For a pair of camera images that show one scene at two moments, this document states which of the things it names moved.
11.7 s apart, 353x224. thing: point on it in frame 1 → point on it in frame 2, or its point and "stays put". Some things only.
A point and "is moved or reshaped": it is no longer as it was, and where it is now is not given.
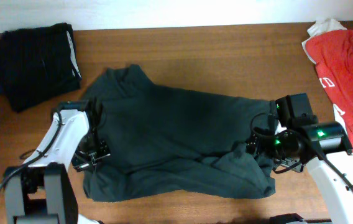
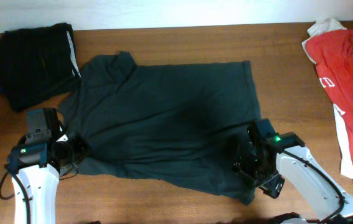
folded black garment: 33,65 stays put
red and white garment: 347,70 stays put
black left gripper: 92,156 → 71,144
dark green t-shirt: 167,144 is moved or reshaped
